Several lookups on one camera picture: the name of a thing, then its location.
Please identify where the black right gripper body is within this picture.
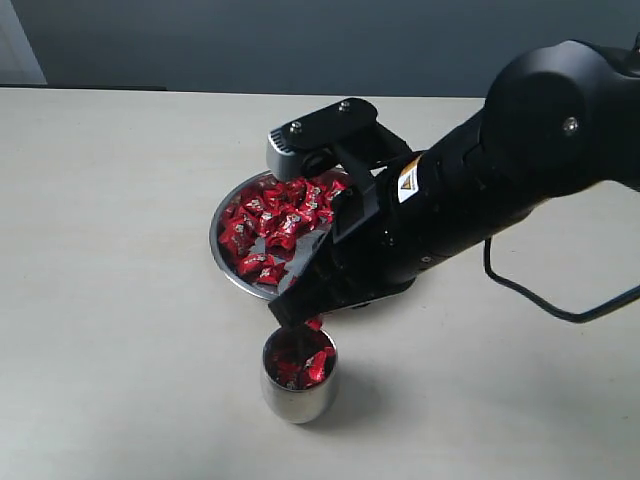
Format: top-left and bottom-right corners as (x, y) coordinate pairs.
(303, 149), (480, 308)

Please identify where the red candy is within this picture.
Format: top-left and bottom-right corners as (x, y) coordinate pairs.
(305, 315), (323, 332)
(283, 263), (301, 281)
(236, 253), (275, 278)
(324, 179), (347, 203)

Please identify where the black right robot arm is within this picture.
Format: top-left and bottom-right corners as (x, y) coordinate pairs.
(267, 40), (639, 328)

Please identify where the round stainless steel plate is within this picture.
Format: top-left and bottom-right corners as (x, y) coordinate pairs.
(209, 169), (350, 302)

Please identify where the stainless steel cup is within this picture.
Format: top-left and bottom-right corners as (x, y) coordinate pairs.
(261, 327), (339, 424)

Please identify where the red candy back top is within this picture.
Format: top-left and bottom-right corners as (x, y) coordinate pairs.
(324, 179), (347, 203)

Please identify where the red candy left edge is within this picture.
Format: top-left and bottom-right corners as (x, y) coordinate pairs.
(218, 223), (254, 259)

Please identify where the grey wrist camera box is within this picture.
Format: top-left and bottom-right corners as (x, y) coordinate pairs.
(266, 97), (378, 181)

